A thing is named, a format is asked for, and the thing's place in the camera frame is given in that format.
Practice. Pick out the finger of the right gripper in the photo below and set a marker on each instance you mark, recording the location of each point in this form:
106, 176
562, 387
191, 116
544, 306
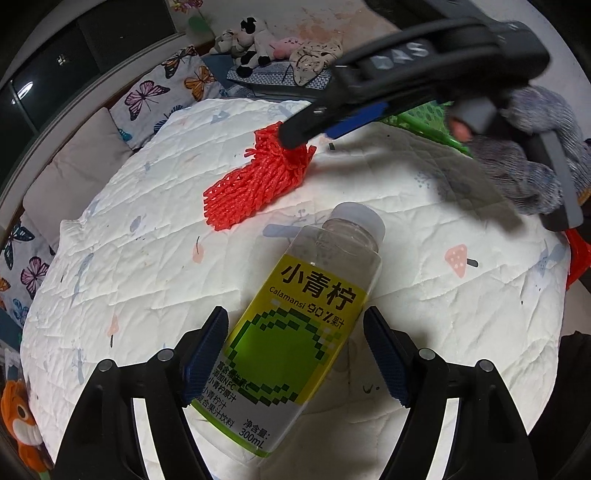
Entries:
309, 123
357, 120

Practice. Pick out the green plastic mesh basket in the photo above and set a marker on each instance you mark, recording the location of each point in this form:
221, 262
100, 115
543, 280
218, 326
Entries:
427, 121

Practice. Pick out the red foam fruit net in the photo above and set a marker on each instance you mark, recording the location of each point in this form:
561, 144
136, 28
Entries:
272, 172

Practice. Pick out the yellow green juice bottle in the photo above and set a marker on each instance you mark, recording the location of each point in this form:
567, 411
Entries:
283, 346

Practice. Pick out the gloved right hand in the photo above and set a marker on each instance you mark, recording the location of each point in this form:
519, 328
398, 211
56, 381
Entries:
531, 187

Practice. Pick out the beige spotted cloth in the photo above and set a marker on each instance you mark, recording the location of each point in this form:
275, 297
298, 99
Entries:
311, 58

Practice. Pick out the pink plush toy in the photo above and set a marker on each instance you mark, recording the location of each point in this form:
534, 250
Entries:
284, 47

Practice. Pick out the orange fox plush toy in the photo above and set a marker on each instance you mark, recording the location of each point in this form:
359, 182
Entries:
22, 426

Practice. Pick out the black white cow plush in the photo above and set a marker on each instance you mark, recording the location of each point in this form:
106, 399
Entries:
249, 46

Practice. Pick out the right butterfly pillow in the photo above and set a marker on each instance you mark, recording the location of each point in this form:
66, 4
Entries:
172, 85

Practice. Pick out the butterfly pillow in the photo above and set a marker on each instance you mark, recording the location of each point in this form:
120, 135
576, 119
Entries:
25, 259
172, 85

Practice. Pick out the white quilted blanket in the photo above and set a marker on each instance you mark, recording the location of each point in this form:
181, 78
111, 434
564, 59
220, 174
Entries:
463, 273

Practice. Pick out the left butterfly pillow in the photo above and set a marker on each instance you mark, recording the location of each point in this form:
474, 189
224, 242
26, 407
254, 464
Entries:
25, 259

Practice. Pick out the grey pillow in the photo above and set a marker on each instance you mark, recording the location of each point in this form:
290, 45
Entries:
75, 175

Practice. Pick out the dark window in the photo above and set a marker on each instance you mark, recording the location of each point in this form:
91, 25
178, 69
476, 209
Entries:
76, 54

